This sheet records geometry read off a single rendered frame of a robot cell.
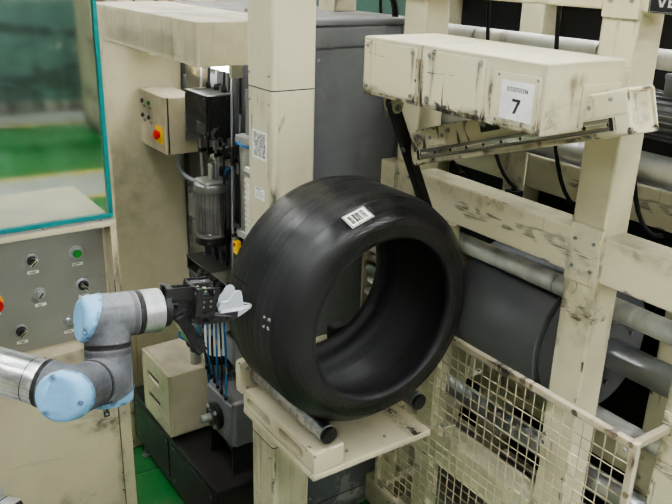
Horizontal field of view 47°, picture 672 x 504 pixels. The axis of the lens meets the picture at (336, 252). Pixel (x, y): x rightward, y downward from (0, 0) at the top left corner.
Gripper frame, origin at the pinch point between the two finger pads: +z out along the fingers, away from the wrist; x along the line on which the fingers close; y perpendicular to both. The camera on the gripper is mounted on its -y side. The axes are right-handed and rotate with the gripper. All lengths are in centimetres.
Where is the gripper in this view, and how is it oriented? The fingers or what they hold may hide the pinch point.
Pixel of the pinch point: (245, 308)
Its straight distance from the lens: 171.8
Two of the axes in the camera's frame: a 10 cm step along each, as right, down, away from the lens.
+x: -5.6, -3.1, 7.7
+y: 1.3, -9.5, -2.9
